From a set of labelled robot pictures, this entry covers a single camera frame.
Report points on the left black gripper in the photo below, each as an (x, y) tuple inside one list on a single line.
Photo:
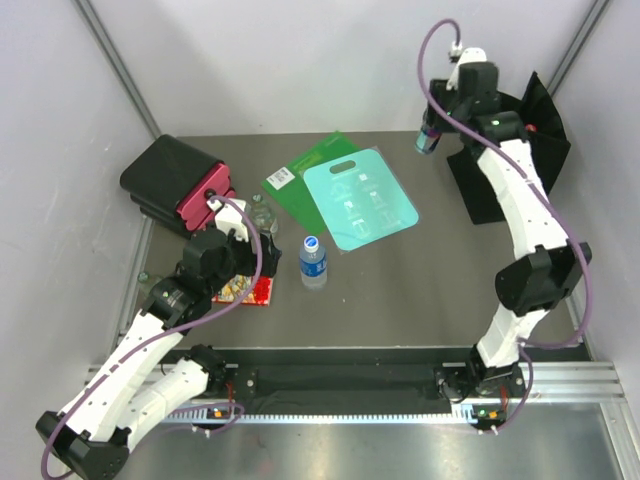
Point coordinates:
[(271, 255)]

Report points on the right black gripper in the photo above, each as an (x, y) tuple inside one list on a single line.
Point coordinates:
[(440, 93)]

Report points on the red bull can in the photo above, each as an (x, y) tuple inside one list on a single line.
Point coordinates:
[(427, 140)]

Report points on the clear water bottle blue cap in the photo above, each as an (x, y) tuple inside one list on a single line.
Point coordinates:
[(313, 263)]

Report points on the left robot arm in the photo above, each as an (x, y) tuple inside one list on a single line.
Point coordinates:
[(94, 434)]

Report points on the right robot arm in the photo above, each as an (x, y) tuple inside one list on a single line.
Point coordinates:
[(510, 159)]

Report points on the black canvas bag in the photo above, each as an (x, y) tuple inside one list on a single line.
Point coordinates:
[(549, 148)]

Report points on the clear empty plastic bottle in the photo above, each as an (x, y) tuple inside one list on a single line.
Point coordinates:
[(262, 215)]

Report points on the red illustrated book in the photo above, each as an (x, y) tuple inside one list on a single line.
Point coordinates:
[(259, 296)]

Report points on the green plastic board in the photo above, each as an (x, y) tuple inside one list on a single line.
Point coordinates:
[(288, 189)]

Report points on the teal folding board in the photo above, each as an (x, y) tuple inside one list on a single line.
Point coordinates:
[(360, 199)]

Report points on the black and pink case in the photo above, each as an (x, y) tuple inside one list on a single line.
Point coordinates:
[(171, 182)]

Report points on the small green glass bottle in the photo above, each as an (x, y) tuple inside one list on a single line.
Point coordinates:
[(146, 282)]

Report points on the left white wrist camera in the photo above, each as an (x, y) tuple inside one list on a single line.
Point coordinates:
[(227, 218)]

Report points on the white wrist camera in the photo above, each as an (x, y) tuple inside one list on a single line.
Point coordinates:
[(458, 56), (227, 218)]

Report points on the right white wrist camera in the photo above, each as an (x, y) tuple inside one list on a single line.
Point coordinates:
[(458, 56)]

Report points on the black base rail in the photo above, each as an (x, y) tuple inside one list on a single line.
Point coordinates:
[(357, 381)]

